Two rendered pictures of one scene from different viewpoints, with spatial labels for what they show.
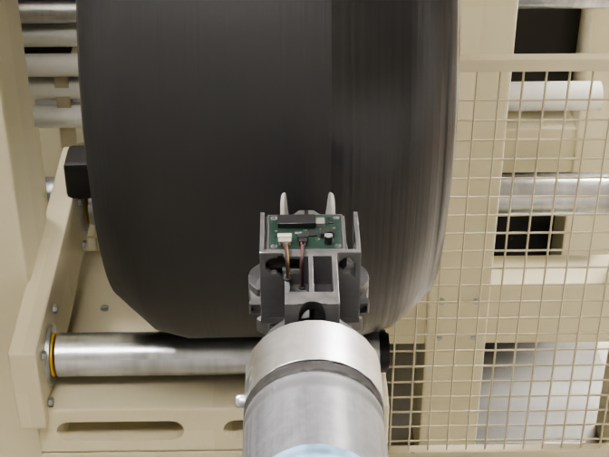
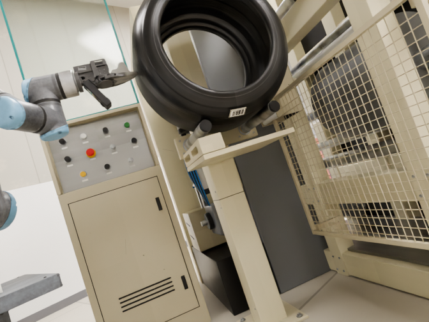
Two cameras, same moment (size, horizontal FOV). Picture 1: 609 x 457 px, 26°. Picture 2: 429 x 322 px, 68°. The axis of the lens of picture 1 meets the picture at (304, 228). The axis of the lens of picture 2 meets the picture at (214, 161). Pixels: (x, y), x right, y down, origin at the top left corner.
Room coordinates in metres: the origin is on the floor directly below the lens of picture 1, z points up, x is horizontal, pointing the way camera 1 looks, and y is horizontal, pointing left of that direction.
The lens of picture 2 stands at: (0.76, -1.14, 0.70)
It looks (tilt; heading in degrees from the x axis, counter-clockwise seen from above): 4 degrees up; 75
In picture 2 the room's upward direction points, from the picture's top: 19 degrees counter-clockwise
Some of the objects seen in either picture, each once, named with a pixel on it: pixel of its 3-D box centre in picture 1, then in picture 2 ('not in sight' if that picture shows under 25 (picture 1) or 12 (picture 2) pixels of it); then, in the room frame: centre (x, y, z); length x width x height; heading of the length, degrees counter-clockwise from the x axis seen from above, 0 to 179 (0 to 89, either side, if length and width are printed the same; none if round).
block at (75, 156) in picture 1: (84, 171); not in sight; (1.29, 0.25, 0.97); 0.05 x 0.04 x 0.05; 1
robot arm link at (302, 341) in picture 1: (308, 388); (70, 84); (0.66, 0.00, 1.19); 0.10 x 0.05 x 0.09; 91
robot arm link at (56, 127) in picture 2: not in sight; (48, 120); (0.56, -0.02, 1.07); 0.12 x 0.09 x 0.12; 61
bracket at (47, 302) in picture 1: (57, 274); (217, 137); (1.19, 0.27, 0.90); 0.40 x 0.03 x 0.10; 1
